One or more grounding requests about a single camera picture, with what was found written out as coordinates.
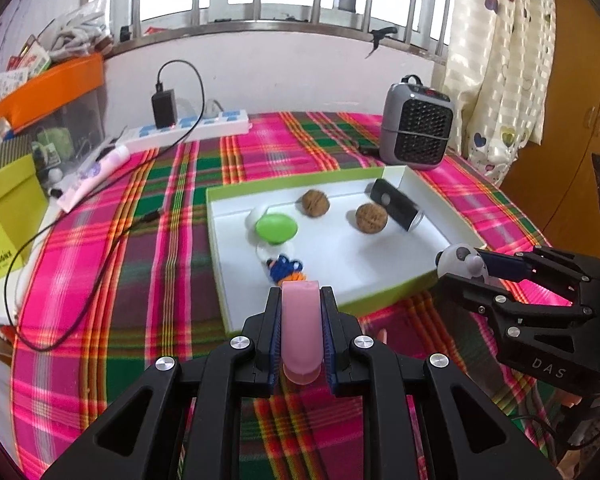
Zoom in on wooden cabinet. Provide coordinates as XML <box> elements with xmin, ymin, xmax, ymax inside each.
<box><xmin>500</xmin><ymin>0</ymin><xmax>600</xmax><ymax>261</ymax></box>

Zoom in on pink green plaid tablecloth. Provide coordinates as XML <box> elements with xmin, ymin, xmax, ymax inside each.
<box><xmin>10</xmin><ymin>110</ymin><xmax>600</xmax><ymax>480</ymax></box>

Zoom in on clear storage bin orange lid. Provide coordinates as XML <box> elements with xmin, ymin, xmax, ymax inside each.
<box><xmin>0</xmin><ymin>52</ymin><xmax>106</xmax><ymax>181</ymax></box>

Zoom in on blue and orange keychain toy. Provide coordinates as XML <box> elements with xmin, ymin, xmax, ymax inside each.
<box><xmin>266</xmin><ymin>255</ymin><xmax>308</xmax><ymax>283</ymax></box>

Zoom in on yellow-green cardboard box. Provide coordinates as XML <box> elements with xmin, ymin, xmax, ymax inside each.
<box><xmin>0</xmin><ymin>152</ymin><xmax>51</xmax><ymax>291</ymax></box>

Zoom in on white and pink tube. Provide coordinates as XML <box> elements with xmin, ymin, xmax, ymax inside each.
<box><xmin>55</xmin><ymin>144</ymin><xmax>132</xmax><ymax>211</ymax></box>

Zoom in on white power strip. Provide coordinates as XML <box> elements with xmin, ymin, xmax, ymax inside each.
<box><xmin>115</xmin><ymin>109</ymin><xmax>250</xmax><ymax>153</ymax></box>

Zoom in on colourful paper packets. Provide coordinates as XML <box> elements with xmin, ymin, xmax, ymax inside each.
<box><xmin>0</xmin><ymin>34</ymin><xmax>51</xmax><ymax>103</ymax></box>

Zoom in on grey portable heater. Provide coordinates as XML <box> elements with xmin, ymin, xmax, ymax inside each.
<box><xmin>380</xmin><ymin>75</ymin><xmax>455</xmax><ymax>170</ymax></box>

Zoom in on white plastic bags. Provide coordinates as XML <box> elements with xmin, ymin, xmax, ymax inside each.
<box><xmin>40</xmin><ymin>0</ymin><xmax>113</xmax><ymax>58</ymax></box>

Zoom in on green and white round knob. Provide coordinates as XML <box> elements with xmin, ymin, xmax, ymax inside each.
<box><xmin>254</xmin><ymin>213</ymin><xmax>299</xmax><ymax>261</ymax></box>

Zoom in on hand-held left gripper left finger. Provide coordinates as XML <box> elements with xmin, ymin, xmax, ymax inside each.
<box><xmin>40</xmin><ymin>287</ymin><xmax>285</xmax><ymax>480</ymax></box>

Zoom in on black charger with cable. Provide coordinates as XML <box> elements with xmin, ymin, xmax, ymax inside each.
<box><xmin>4</xmin><ymin>60</ymin><xmax>206</xmax><ymax>351</ymax></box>

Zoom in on black rectangular flashlight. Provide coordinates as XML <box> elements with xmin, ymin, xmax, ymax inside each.
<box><xmin>370</xmin><ymin>178</ymin><xmax>425</xmax><ymax>232</ymax></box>

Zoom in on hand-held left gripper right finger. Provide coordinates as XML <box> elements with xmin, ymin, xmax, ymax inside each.
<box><xmin>320</xmin><ymin>286</ymin><xmax>563</xmax><ymax>480</ymax></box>

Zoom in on striped lid box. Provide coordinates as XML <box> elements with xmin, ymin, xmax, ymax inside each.
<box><xmin>0</xmin><ymin>137</ymin><xmax>36</xmax><ymax>181</ymax></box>

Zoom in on brown walnut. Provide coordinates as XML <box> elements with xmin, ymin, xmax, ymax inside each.
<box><xmin>355</xmin><ymin>203</ymin><xmax>390</xmax><ymax>234</ymax></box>
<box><xmin>301</xmin><ymin>189</ymin><xmax>331</xmax><ymax>218</ymax></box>

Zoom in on green and white cardboard box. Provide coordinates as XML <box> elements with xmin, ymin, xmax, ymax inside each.
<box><xmin>205</xmin><ymin>165</ymin><xmax>488</xmax><ymax>338</ymax></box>

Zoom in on white panda face toy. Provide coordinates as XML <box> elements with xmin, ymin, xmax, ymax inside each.
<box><xmin>435</xmin><ymin>243</ymin><xmax>488</xmax><ymax>281</ymax></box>

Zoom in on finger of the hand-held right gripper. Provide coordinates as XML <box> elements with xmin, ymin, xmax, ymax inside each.
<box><xmin>436</xmin><ymin>274</ymin><xmax>594</xmax><ymax>342</ymax></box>
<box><xmin>474</xmin><ymin>245</ymin><xmax>600</xmax><ymax>307</ymax></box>

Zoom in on pink cylindrical bottle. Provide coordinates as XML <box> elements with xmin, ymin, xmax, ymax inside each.
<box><xmin>279</xmin><ymin>281</ymin><xmax>326</xmax><ymax>386</ymax></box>

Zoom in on cream heart print curtain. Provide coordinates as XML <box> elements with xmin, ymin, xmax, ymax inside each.
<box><xmin>440</xmin><ymin>0</ymin><xmax>556</xmax><ymax>186</ymax></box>

